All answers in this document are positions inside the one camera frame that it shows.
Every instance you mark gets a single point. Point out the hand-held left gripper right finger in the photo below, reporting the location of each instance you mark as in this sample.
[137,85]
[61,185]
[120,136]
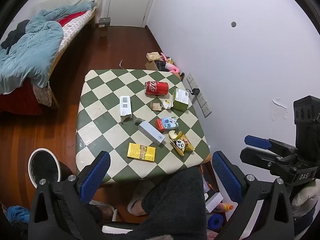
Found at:
[226,177]

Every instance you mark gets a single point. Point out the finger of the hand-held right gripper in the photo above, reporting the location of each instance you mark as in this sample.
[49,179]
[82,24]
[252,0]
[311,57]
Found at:
[255,156]
[257,142]

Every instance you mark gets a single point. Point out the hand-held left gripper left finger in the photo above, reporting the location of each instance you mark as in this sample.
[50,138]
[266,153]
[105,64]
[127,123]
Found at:
[96,177]

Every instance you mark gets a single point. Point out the yellow box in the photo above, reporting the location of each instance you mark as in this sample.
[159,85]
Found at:
[141,152]

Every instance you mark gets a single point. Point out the black white-rimmed waste bin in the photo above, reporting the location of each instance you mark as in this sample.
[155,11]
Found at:
[45,167]

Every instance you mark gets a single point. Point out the yellow panda snack bag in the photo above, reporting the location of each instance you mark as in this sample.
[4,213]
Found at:
[182,146]

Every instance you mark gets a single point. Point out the pale blue rectangular box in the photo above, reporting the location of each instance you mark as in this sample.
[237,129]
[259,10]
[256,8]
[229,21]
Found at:
[152,133]

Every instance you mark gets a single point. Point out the long white barcode box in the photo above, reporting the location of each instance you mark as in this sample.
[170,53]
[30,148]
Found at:
[125,106]

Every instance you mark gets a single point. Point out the red blue drink carton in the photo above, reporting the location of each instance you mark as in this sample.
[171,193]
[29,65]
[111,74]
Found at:
[167,124]

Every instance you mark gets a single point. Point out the green cardboard box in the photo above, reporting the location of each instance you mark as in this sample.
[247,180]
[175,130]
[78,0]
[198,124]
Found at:
[180,100]

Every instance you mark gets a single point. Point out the person's right forearm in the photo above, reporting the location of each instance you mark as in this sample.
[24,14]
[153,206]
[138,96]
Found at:
[306,200]

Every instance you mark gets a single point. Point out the dark red book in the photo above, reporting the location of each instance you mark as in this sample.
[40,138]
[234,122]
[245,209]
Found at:
[208,177]

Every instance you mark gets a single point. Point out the orange capped bottle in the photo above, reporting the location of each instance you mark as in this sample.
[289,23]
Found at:
[226,207]

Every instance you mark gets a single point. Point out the beige fuzzy slipper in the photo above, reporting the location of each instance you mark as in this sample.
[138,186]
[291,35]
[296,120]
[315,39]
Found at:
[140,197]
[102,210]

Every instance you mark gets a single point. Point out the blue roll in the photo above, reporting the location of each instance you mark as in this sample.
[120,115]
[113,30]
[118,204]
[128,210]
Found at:
[215,221]

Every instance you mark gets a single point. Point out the person's dark fleece leg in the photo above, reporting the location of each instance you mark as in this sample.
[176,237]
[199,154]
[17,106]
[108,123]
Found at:
[175,205]

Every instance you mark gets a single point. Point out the green checkered table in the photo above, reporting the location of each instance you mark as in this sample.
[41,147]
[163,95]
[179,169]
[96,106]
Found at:
[105,110]

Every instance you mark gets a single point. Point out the black power adapter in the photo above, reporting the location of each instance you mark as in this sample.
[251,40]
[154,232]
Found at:
[195,91]

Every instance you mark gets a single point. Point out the blue cloth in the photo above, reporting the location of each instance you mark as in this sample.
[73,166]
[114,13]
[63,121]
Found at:
[18,212]

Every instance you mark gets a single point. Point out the brown folded paper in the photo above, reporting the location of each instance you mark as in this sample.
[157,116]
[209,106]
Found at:
[156,105]

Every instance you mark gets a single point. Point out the white yellow crumpled wrapper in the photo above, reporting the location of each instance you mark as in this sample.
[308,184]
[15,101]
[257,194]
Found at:
[168,104]

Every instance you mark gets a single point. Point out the beige patterned cloth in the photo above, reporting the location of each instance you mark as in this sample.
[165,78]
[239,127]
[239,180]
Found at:
[42,93]

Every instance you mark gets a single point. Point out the red blanket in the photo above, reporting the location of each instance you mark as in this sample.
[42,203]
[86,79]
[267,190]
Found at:
[20,102]

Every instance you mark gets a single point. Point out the red soda can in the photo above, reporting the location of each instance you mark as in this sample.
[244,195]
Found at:
[157,88]

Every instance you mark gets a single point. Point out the pink plush toy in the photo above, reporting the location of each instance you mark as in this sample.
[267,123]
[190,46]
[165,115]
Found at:
[171,66]

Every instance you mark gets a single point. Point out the paper strip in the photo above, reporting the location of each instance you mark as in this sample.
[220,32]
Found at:
[121,64]

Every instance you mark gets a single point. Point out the black cloth bundle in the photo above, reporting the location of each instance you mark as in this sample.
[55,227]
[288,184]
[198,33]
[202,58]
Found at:
[162,65]

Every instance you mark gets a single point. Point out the brown paper bag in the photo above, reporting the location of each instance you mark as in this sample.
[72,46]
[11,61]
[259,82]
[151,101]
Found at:
[153,55]

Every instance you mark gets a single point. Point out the light blue quilt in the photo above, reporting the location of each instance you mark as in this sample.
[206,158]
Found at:
[32,52]

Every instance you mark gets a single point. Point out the patterned white bed sheet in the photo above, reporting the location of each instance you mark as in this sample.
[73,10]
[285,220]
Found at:
[72,28]

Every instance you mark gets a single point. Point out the small grey box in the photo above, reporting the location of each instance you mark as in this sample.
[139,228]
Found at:
[104,22]

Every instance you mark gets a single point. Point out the red cloth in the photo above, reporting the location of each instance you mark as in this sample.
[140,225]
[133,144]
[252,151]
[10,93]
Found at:
[71,18]

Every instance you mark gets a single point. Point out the dark cloth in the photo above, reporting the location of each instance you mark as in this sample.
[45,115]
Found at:
[15,36]

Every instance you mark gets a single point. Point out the white door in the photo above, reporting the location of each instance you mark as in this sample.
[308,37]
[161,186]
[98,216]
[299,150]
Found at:
[132,2]

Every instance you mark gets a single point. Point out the row of wall sockets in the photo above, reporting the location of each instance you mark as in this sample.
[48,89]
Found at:
[200,97]

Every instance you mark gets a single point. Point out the wooden bed frame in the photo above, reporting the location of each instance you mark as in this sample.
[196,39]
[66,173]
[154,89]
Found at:
[58,62]

